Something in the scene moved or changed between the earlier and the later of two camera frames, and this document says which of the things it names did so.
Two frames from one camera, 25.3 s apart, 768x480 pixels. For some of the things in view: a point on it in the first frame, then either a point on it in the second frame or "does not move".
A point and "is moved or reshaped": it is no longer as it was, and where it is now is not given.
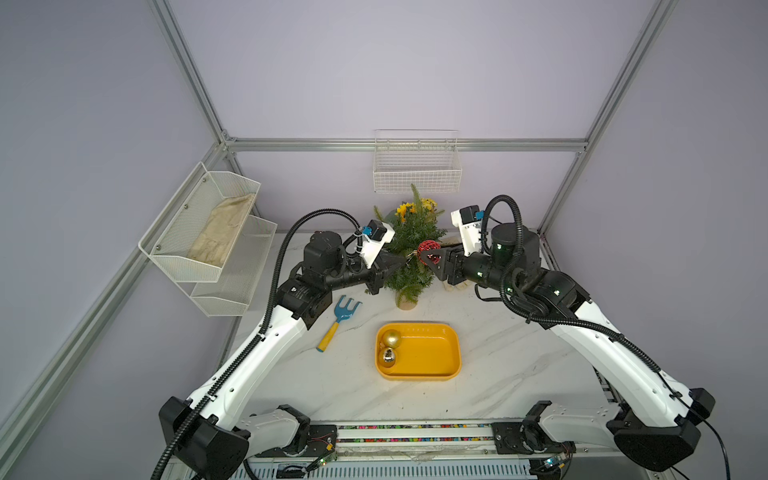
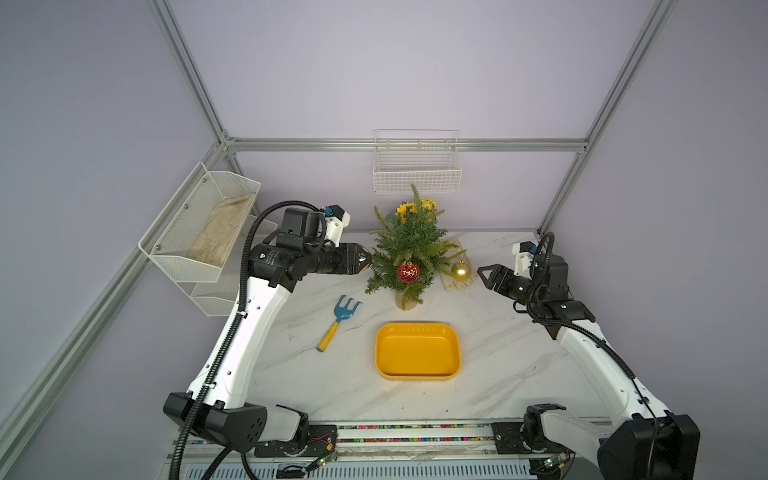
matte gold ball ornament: x=391 y=338 is moved or reshaped
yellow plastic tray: x=417 y=351 does not move
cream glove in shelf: x=214 y=242 does not move
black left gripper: x=382 y=267 -> x=348 y=259
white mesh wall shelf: x=210 y=243 does not move
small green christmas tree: x=412 y=223 does not move
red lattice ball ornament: x=428 y=245 -> x=408 y=272
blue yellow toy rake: x=341 y=313 does not move
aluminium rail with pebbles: x=425 y=441 does not move
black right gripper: x=452 y=258 -> x=507 y=275
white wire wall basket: x=426 y=157 does not move
